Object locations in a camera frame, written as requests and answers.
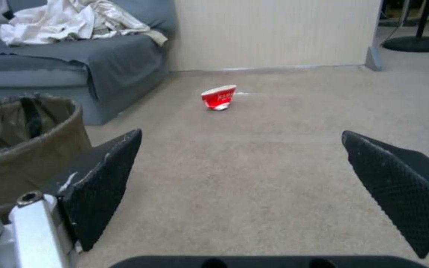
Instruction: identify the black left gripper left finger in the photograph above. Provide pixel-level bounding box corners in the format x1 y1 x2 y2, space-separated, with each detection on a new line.
0 128 143 268

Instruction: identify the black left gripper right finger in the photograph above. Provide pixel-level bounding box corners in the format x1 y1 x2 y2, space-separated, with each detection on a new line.
341 130 429 268

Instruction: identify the brown trash can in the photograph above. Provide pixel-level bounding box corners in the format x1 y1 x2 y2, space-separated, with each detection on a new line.
0 94 92 221

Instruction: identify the dark bin liner bag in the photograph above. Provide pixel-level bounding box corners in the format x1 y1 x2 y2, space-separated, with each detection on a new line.
0 94 77 160

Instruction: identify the grey blanket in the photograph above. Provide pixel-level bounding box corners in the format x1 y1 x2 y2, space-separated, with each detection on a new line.
0 26 165 101

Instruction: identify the grey sofa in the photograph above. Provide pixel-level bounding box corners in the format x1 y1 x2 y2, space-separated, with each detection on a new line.
0 0 178 126

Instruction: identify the grey partition foot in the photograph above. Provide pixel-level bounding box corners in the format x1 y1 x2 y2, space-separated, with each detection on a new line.
366 46 383 71

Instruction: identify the black round stand base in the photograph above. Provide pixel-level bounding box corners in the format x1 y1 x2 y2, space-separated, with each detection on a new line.
381 0 429 53

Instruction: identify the crushed red paper cup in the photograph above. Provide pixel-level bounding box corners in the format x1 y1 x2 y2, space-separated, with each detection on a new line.
200 84 238 112

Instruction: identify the cream crumpled cloth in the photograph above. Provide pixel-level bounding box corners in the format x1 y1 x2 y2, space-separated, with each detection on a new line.
0 0 169 47

